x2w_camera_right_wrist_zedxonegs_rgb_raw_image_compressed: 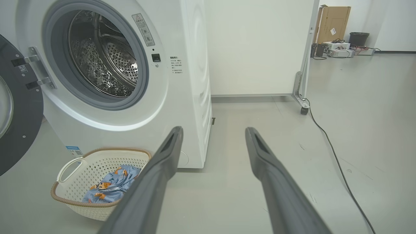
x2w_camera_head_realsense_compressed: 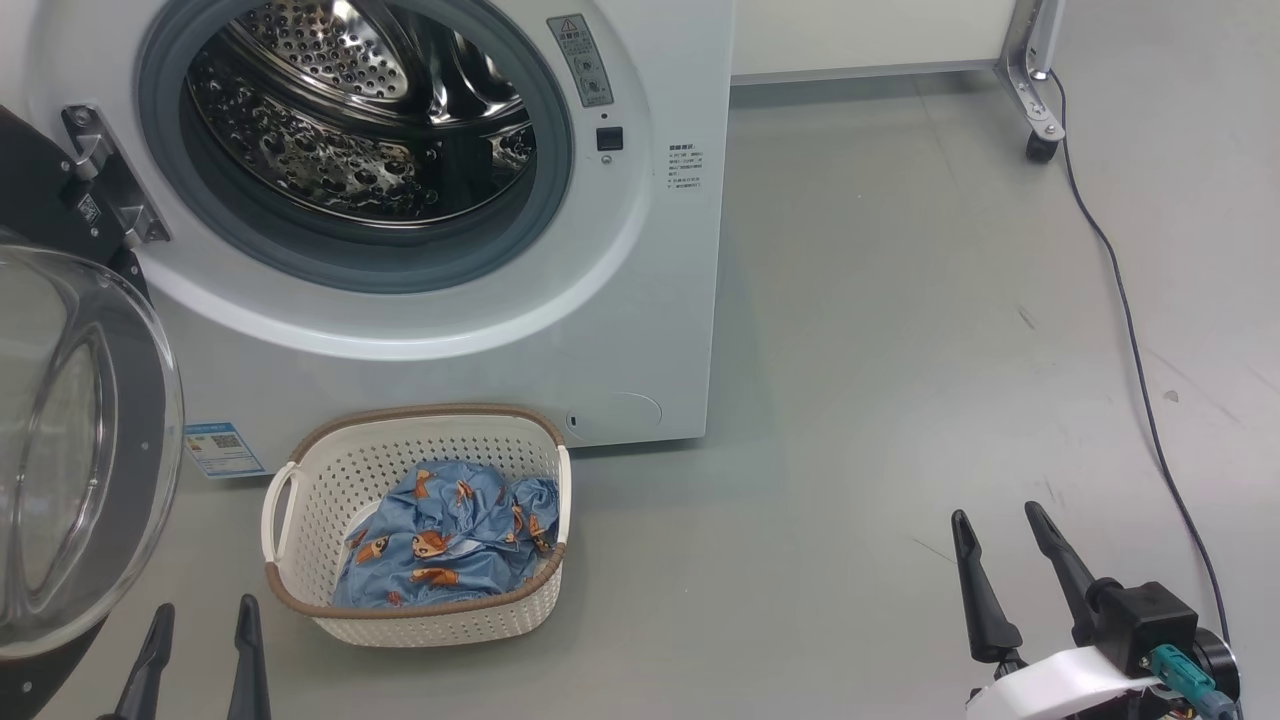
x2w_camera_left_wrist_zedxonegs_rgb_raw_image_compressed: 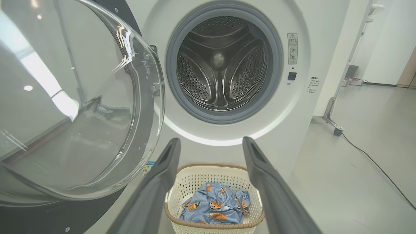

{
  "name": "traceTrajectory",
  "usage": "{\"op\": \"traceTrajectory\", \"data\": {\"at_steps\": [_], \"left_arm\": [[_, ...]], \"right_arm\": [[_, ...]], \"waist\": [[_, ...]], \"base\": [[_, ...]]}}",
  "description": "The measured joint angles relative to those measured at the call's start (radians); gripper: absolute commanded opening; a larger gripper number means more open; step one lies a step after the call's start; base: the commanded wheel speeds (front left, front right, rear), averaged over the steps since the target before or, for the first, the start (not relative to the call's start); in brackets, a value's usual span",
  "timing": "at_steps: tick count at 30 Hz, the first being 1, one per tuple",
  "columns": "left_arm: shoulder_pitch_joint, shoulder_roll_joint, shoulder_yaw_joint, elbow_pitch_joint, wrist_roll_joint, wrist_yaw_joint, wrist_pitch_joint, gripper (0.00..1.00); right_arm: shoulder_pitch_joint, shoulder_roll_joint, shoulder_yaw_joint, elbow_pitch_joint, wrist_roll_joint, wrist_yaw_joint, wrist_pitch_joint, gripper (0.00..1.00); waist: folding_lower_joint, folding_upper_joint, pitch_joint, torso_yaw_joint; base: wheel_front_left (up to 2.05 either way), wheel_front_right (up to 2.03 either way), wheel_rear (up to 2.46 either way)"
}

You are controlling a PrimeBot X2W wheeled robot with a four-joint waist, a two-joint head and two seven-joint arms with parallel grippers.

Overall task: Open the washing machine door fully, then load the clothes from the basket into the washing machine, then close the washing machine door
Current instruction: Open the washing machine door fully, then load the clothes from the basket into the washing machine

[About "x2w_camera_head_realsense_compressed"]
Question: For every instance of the white-band right gripper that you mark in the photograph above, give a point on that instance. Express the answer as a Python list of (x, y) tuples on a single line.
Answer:
[(1050, 690)]

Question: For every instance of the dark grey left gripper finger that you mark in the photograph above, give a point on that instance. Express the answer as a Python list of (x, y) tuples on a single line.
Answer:
[(248, 670), (148, 680)]

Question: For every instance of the round black glass washer door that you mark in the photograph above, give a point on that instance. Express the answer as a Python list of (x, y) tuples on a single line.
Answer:
[(130, 480)]

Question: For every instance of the blue fox-print garment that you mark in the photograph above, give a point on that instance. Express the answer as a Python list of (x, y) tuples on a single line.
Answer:
[(440, 550)]

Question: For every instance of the cream perforated laundry basket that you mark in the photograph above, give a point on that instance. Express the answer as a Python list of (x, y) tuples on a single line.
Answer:
[(320, 480)]

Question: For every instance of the grey rubber door gasket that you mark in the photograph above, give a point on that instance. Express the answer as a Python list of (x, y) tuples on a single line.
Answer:
[(300, 250)]

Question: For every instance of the white front-load washing machine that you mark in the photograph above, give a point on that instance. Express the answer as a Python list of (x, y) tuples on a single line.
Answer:
[(640, 330)]

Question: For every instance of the metal washer door hinge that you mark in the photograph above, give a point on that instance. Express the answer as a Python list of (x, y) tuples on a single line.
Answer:
[(110, 180)]

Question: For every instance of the blue energy label sticker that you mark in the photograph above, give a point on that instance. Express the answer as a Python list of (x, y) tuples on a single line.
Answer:
[(222, 450)]

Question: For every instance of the stainless steel washer drum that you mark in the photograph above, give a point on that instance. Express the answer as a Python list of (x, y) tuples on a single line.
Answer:
[(330, 150)]

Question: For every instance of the small printed text label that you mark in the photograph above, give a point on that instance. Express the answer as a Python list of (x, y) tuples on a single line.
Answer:
[(685, 166)]

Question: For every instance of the white partition panel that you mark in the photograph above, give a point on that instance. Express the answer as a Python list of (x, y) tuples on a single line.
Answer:
[(860, 35)]

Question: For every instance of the grey warning sticker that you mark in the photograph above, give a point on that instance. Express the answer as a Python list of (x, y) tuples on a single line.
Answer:
[(580, 60)]

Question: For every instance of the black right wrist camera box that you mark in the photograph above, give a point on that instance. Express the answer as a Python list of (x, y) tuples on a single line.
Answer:
[(1150, 620)]

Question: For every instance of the teal right camera connector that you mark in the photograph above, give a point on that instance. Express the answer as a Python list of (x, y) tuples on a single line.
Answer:
[(1185, 680)]

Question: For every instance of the metal frame leg with caster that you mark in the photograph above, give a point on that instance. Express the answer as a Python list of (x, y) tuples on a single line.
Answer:
[(1035, 90)]

